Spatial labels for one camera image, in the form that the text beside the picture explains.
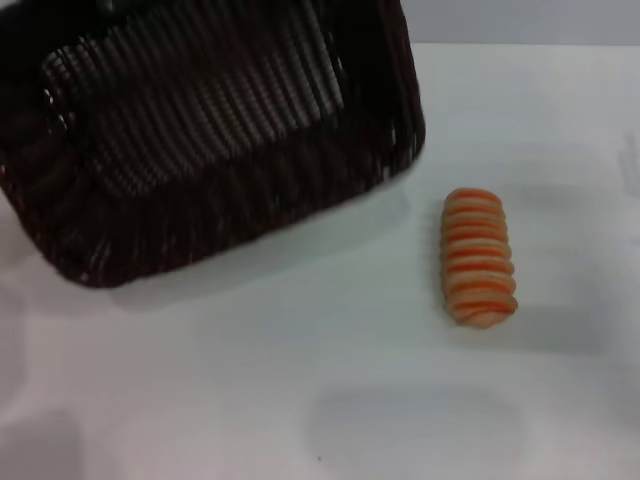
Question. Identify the dark brown woven basket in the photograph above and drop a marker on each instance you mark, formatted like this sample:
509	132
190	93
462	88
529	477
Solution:
210	150

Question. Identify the orange striped bread loaf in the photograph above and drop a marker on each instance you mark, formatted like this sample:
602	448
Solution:
477	260

